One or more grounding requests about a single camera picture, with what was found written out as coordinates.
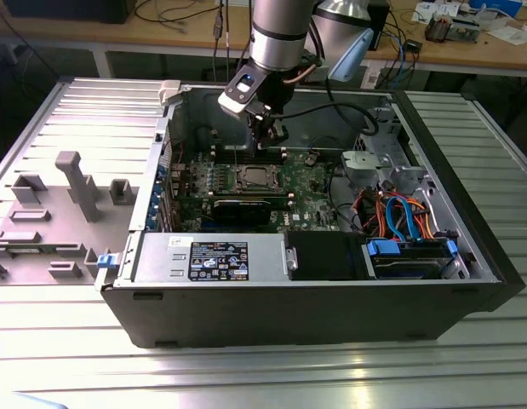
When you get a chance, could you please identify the white paper sheets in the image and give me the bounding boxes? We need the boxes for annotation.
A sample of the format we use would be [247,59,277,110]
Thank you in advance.
[486,25,527,47]

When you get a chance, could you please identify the blue box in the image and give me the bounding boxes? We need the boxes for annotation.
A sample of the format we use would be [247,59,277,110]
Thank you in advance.
[467,0,524,18]

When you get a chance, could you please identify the black graphics card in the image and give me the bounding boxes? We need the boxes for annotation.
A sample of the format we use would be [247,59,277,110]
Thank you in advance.
[211,196,272,227]

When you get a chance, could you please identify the grey power supply unit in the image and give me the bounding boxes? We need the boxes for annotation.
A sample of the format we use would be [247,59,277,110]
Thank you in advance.
[133,232,288,285]

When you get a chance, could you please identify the green motherboard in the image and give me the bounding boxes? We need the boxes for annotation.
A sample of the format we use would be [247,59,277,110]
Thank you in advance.
[169,147,345,233]

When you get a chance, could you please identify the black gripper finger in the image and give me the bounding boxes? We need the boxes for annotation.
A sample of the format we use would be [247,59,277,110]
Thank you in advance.
[247,101,273,151]
[266,113,290,149]

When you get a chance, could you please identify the CPU socket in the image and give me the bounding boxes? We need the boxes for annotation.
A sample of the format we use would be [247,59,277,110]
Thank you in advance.
[231,162,288,193]

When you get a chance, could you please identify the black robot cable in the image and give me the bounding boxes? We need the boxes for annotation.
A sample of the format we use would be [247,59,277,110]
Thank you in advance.
[307,16,380,137]

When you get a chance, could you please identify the grey parts rack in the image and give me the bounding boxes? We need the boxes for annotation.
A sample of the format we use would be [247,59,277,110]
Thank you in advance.
[0,151,140,286]

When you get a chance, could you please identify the wooden workbench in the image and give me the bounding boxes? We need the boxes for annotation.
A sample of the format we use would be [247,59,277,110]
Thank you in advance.
[0,0,527,80]

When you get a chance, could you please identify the device with copper coil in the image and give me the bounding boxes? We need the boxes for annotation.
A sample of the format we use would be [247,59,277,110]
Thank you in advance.
[424,11,481,44]

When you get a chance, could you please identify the hard disk in blue carrier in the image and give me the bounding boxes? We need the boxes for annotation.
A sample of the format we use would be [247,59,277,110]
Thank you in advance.
[364,238,459,281]

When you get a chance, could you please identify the black drive bay box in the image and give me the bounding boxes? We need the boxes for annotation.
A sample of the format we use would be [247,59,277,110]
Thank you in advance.
[286,232,369,282]

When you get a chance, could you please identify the blue wire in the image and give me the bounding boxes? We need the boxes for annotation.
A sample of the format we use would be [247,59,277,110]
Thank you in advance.
[385,193,421,244]

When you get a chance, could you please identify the black PC case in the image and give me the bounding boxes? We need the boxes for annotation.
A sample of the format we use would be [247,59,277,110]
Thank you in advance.
[95,80,526,349]

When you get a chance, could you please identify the white printed papers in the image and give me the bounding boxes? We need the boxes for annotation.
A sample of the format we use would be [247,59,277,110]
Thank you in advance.
[411,0,460,25]

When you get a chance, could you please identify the metal disk bay cage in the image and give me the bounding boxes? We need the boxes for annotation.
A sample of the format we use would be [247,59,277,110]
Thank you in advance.
[340,106,424,191]

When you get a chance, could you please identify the metal socket cover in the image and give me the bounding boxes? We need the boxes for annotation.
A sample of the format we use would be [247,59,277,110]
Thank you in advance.
[232,164,286,192]

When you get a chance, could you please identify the black tower box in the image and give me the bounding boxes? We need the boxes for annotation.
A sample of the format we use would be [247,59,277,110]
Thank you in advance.
[368,0,392,52]

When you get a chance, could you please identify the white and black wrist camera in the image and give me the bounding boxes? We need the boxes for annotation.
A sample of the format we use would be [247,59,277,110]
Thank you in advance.
[217,63,266,115]

